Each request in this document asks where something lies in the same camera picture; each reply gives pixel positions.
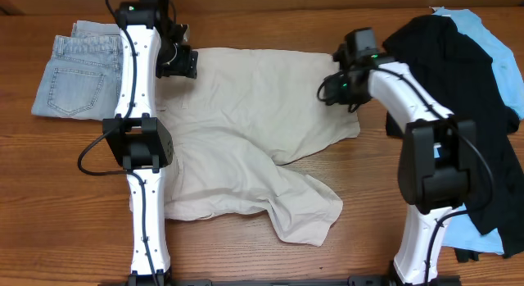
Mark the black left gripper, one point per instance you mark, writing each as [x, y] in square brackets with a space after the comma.
[190, 64]

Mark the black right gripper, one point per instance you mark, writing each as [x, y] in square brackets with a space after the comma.
[332, 93]

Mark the beige cargo shorts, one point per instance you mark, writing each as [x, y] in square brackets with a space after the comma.
[236, 128]

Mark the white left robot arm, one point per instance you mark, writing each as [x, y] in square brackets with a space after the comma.
[154, 46]

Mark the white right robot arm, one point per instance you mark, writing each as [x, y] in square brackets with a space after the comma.
[438, 160]

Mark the black shirt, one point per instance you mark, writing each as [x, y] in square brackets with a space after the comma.
[458, 73]

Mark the folded light blue jeans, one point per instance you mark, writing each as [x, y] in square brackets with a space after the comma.
[82, 78]

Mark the light blue t-shirt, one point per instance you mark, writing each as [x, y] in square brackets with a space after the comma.
[495, 52]

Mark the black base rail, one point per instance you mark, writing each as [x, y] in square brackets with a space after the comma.
[286, 282]

